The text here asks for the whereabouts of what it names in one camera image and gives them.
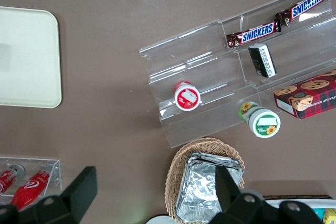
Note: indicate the cream plastic tray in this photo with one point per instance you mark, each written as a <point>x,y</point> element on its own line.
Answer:
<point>26,56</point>

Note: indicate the yellow snack packet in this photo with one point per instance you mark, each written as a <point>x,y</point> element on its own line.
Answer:
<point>330,217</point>

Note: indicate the stacked aluminium foil containers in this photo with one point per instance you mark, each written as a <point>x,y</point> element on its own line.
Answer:
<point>199,182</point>

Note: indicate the red tartan cookie box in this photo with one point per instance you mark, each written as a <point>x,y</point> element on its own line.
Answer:
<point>309,95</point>

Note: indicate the small black snack box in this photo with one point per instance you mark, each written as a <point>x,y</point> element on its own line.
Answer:
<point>262,61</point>

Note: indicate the red strawberry yogurt cup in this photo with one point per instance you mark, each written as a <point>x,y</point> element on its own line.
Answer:
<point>187,97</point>

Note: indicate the Snickers chocolate bar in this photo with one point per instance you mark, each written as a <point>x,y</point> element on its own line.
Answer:
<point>304,5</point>
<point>256,34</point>

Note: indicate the clear acrylic bottle rack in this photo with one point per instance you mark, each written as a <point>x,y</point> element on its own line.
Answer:
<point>56,163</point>

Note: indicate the teal snack packet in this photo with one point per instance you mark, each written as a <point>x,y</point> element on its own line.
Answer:
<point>318,212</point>

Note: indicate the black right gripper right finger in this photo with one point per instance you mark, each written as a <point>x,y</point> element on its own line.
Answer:
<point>228,190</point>

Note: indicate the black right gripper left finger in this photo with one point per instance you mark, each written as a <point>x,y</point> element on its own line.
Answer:
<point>76,190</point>

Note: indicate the clear acrylic tiered stand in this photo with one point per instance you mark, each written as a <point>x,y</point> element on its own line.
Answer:
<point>183,51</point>

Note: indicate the red Coca-Cola bottle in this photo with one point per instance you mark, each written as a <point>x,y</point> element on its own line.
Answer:
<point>29,187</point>
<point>6,179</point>

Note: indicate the oval wicker basket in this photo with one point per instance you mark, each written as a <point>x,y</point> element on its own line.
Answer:
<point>174,171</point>

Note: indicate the white rectangular snack tray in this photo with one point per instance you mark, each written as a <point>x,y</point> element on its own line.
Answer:
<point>273,203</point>

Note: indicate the green sunflower yogurt cup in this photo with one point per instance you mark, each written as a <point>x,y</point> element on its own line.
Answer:
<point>263,124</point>

